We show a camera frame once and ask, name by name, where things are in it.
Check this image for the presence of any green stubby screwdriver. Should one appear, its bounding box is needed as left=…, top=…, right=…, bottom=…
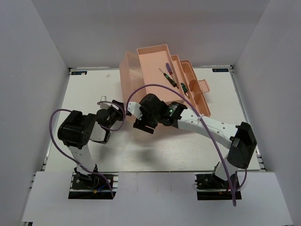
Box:
left=181, top=82, right=189, bottom=98

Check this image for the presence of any pink plastic toolbox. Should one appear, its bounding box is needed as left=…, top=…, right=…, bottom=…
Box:
left=119, top=44, right=211, bottom=117

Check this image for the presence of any blue handled screwdriver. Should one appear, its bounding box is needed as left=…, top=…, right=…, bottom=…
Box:
left=166, top=63, right=173, bottom=75

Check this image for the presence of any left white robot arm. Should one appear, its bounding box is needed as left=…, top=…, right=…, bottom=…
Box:
left=57, top=100, right=125, bottom=188

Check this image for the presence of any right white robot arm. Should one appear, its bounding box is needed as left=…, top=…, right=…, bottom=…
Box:
left=127, top=101, right=257, bottom=188

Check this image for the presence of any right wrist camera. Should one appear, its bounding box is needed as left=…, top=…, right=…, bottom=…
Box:
left=127, top=94, right=167, bottom=120

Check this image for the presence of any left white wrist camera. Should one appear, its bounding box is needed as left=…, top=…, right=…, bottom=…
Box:
left=97, top=96, right=111, bottom=109

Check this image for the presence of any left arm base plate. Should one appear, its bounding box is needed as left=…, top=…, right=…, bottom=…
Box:
left=68, top=172, right=118, bottom=200

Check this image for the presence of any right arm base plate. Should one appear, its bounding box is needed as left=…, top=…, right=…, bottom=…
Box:
left=195, top=173, right=232, bottom=201

